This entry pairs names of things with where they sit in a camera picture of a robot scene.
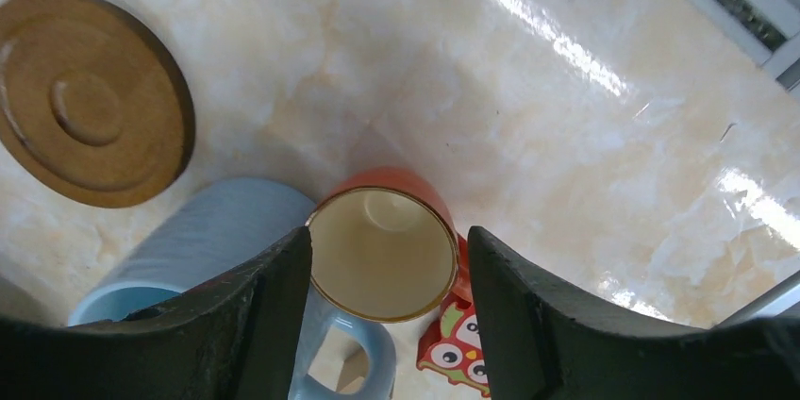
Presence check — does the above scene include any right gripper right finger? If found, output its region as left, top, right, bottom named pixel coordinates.
left=467, top=226, right=799, bottom=399

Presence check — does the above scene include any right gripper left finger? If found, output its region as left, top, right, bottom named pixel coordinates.
left=1, top=226, right=311, bottom=399

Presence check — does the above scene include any light blue mug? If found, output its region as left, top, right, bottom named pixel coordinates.
left=67, top=177, right=397, bottom=399

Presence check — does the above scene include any orange small mug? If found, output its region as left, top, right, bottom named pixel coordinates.
left=306, top=166, right=461, bottom=323

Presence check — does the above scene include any large wooden saucer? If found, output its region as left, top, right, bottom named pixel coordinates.
left=1, top=0, right=196, bottom=208

